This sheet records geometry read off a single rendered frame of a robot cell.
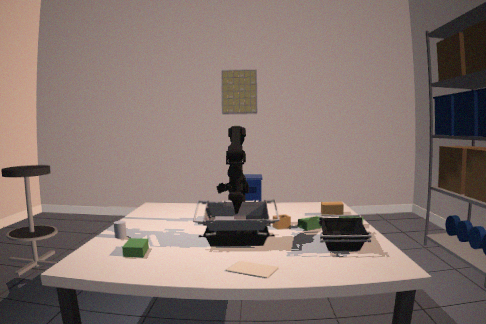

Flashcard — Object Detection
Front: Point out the brown rectangular block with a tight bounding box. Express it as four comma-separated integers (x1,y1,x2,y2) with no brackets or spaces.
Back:
321,201,344,215

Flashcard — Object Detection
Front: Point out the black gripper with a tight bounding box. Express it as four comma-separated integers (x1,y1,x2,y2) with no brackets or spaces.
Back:
228,177,244,214

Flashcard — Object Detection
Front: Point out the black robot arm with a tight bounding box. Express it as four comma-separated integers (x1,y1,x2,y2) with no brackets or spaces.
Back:
217,126,249,202

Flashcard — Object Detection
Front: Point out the small brown open box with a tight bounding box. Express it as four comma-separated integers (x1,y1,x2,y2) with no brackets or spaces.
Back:
272,214,291,230

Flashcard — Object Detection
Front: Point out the grey cylinder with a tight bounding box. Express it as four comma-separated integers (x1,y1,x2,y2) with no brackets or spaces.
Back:
114,220,127,239

